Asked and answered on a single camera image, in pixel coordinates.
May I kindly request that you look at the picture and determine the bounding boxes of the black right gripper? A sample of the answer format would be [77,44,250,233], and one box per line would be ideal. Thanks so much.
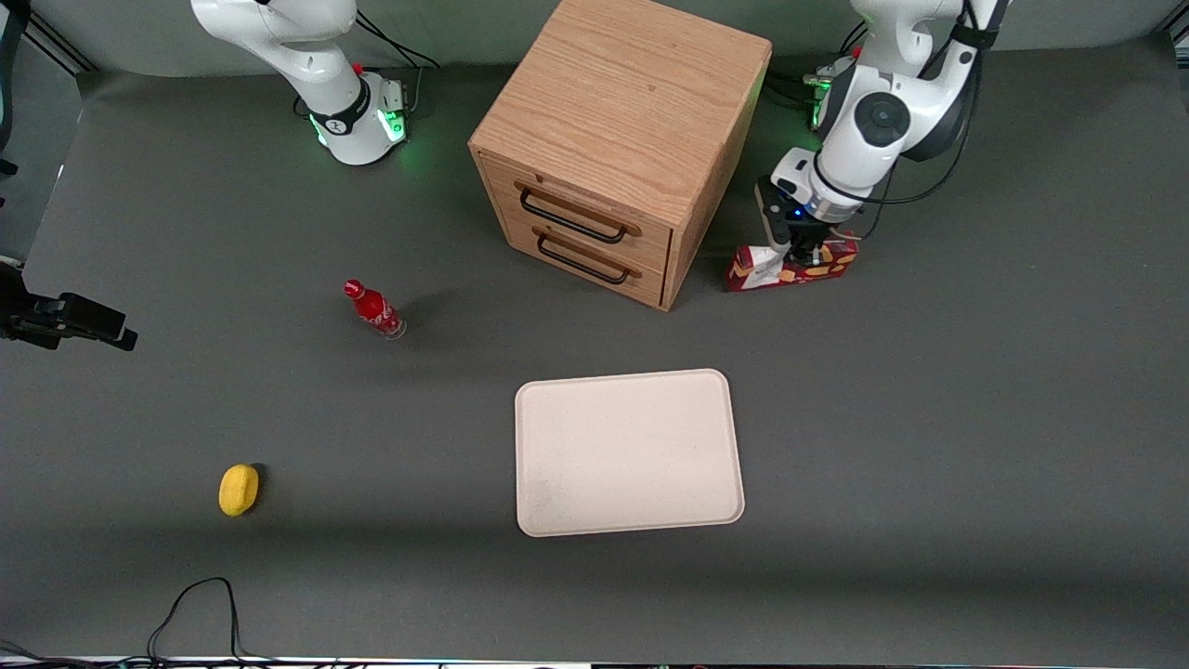
[0,264,139,353]

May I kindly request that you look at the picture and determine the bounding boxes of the black left arm base cables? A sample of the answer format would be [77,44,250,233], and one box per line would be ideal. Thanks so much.
[764,22,869,105]

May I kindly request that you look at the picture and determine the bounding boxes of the black hanging strap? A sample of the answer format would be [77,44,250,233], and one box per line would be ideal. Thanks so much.
[0,0,31,179]

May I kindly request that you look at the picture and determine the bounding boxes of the red cookie box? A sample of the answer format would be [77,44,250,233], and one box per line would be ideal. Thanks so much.
[725,237,860,294]

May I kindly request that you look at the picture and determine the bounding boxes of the beige plastic tray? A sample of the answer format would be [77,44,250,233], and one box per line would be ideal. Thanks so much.
[514,368,747,539]

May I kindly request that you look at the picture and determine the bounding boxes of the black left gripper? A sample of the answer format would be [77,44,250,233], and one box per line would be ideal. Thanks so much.
[754,177,842,272]

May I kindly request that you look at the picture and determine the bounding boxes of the wooden drawer with black handle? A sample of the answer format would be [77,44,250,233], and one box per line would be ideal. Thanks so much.
[497,216,666,308]
[481,153,673,270]

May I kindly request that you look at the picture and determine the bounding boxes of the yellow sponge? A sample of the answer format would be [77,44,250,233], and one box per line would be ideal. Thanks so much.
[218,464,260,518]

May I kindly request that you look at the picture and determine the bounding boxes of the wooden drawer cabinet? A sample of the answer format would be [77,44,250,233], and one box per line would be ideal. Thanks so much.
[468,0,774,312]

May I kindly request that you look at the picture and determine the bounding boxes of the aluminium frame rail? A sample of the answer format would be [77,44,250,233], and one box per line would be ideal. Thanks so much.
[22,17,98,75]

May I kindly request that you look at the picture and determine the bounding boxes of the red soda bottle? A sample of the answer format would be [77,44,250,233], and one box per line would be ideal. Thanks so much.
[343,278,408,341]

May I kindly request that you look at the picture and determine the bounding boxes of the black right arm base cables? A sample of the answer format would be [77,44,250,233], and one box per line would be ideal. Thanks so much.
[353,9,443,114]

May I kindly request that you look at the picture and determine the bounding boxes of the black arm base cables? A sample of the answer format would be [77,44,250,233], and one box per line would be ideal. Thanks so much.
[764,22,869,105]
[353,9,443,114]

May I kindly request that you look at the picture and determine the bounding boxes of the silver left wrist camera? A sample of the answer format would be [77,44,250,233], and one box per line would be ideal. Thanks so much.
[770,148,820,202]

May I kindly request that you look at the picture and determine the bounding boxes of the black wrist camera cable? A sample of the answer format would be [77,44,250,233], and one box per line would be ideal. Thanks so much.
[859,0,1000,239]

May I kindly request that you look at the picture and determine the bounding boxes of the black looped cable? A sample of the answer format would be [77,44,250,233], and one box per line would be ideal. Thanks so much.
[147,577,280,665]

